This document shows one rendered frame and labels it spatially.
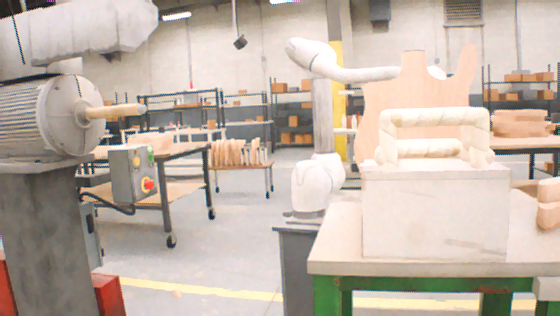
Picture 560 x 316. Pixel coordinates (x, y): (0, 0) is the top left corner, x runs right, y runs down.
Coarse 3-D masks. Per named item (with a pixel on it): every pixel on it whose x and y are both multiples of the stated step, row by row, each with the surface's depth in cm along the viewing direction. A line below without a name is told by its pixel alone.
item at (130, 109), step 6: (90, 108) 100; (96, 108) 99; (102, 108) 98; (108, 108) 97; (114, 108) 97; (120, 108) 96; (126, 108) 96; (132, 108) 95; (90, 114) 99; (96, 114) 98; (102, 114) 98; (108, 114) 98; (114, 114) 97; (120, 114) 97; (126, 114) 96; (132, 114) 96; (138, 114) 96
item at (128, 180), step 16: (144, 144) 135; (112, 160) 124; (128, 160) 122; (144, 160) 130; (112, 176) 125; (128, 176) 123; (144, 176) 130; (128, 192) 124; (144, 192) 130; (112, 208) 128
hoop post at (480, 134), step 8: (480, 120) 59; (488, 120) 59; (472, 128) 61; (480, 128) 59; (488, 128) 59; (472, 136) 61; (480, 136) 60; (488, 136) 60; (472, 144) 61; (480, 144) 60; (488, 144) 60; (472, 152) 61; (480, 152) 60; (472, 160) 61; (480, 160) 60; (480, 168) 60
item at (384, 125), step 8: (384, 120) 64; (384, 128) 64; (392, 128) 64; (384, 136) 64; (392, 136) 64; (384, 144) 65; (392, 144) 64; (384, 152) 65; (392, 152) 64; (392, 160) 65; (384, 168) 65; (392, 168) 65
